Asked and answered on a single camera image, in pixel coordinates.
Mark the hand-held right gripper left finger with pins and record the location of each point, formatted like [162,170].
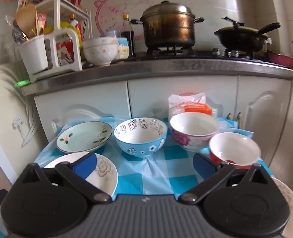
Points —
[85,164]

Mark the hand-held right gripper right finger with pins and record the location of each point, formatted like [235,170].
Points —
[204,166]

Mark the white plate grey flower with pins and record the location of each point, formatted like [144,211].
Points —
[289,195]
[104,171]

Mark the green flower plate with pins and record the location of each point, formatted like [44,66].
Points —
[84,135]

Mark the white bowl purple flower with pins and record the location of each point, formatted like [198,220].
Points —
[186,138]

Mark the red and white bowl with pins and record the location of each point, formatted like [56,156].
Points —
[235,146]

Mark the blue cartoon bowl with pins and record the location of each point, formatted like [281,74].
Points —
[141,148]

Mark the blue checked tablecloth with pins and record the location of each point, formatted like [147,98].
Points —
[161,173]

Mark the orange packet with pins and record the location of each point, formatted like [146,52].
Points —
[198,109]

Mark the white plastic bag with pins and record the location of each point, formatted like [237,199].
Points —
[178,101]

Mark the green clip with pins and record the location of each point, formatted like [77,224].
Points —
[22,83]

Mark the steel kitchen countertop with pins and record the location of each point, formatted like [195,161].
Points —
[161,67]

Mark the white patterned bowl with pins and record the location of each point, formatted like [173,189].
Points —
[99,55]
[99,41]

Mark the gas stove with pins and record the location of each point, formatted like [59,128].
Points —
[201,53]

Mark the red printed packet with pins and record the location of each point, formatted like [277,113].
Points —
[64,52]

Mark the white dish rack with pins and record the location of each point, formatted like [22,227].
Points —
[52,52]

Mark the blue yellow printed cup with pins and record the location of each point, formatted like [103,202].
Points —
[123,49]

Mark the white utensil holder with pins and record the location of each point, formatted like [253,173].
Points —
[33,54]

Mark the black wok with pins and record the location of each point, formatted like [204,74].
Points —
[240,39]

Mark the red pan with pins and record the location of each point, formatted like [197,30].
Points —
[283,59]

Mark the clear plastic cup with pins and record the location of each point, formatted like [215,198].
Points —
[111,33]

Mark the dark sauce bottle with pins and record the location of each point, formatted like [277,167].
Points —
[128,37]

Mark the white plastic holder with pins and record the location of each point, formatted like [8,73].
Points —
[267,45]

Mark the yellow bottle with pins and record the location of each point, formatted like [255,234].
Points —
[62,27]

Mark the steel steamer pot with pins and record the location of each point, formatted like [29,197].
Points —
[168,27]

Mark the metal utensil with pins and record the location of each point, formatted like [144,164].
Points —
[17,33]

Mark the wooden spoon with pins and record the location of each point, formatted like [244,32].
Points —
[26,17]

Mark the pink round wall sticker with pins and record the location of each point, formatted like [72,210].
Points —
[111,10]

